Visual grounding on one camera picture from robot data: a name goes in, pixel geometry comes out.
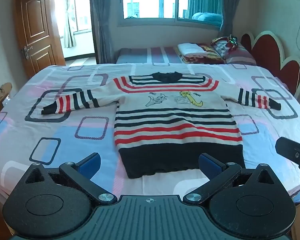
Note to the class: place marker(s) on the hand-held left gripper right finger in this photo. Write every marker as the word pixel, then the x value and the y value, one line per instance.
pixel 210 166

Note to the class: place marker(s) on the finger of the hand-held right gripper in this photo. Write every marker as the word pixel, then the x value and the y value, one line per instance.
pixel 286 147

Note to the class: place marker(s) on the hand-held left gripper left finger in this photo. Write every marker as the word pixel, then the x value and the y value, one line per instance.
pixel 90 165

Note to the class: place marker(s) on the striped knit sweater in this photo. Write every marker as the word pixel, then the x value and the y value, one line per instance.
pixel 175 120

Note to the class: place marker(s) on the bed with patterned sheet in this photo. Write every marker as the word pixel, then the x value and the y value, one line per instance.
pixel 72 120

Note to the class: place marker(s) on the red white headboard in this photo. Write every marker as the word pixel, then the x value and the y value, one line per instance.
pixel 267 51

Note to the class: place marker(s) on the striped pillow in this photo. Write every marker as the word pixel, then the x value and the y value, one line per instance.
pixel 237 53

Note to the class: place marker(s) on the red yellow folded blanket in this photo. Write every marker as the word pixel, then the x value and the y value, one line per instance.
pixel 202 58

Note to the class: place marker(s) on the wooden chair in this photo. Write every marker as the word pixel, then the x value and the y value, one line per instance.
pixel 1 97

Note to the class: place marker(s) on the white folded cloth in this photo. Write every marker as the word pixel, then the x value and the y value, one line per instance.
pixel 190 48

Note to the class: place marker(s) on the colourful tasselled ornament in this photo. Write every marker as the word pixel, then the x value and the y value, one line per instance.
pixel 232 40

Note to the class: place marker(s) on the bed with striped sheet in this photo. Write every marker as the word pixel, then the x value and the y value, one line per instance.
pixel 142 55

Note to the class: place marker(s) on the grey blue curtain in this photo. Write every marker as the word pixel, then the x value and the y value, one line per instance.
pixel 226 7
pixel 101 22

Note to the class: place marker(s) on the brown wooden door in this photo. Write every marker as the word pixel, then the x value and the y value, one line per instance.
pixel 37 30

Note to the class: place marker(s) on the teal cushion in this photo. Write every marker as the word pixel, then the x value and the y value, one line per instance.
pixel 207 18

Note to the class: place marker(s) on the white sheer curtain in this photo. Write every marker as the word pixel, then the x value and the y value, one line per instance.
pixel 69 17

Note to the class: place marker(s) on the hallway window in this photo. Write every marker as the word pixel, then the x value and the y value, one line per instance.
pixel 83 12

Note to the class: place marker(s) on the sliding glass window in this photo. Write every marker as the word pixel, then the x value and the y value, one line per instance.
pixel 150 0

